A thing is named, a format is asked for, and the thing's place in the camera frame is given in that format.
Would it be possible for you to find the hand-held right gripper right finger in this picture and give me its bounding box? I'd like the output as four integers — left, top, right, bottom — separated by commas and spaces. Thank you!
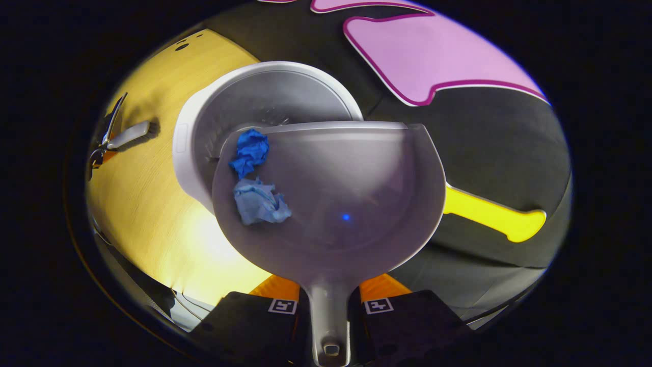
350, 273, 475, 363

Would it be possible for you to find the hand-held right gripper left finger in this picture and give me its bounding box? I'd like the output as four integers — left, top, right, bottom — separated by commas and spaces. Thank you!
191, 275, 307, 358

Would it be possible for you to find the small grey broom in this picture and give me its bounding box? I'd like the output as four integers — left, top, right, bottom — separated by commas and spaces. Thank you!
105, 120, 152, 152

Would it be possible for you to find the light blue paper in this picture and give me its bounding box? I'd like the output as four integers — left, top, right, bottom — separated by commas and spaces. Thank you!
233, 177, 293, 226

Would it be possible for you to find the grey plastic dustpan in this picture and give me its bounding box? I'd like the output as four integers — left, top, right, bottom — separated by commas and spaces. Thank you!
211, 120, 448, 367

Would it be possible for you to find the dark blue paper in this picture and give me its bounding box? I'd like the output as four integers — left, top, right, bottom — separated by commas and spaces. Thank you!
229, 128, 271, 180

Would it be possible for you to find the white ribbed garbage bin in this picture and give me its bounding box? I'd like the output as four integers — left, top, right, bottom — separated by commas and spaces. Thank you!
172, 61, 365, 215

